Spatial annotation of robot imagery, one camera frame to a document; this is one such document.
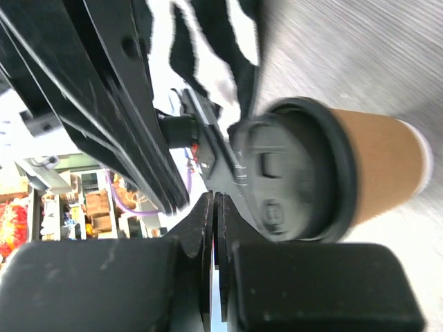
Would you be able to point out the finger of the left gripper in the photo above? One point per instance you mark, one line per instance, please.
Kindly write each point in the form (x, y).
(23, 35)
(100, 65)

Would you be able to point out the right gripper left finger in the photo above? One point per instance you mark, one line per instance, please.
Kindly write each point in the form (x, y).
(161, 284)

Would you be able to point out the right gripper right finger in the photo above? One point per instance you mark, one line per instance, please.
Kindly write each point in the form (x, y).
(307, 286)

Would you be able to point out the black plastic cup lid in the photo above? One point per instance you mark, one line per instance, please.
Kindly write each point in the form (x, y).
(296, 172)

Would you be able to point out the single brown paper cup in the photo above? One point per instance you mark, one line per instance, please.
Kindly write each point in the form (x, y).
(394, 161)

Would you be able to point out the zebra print pillow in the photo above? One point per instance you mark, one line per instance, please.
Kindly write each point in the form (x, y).
(214, 46)

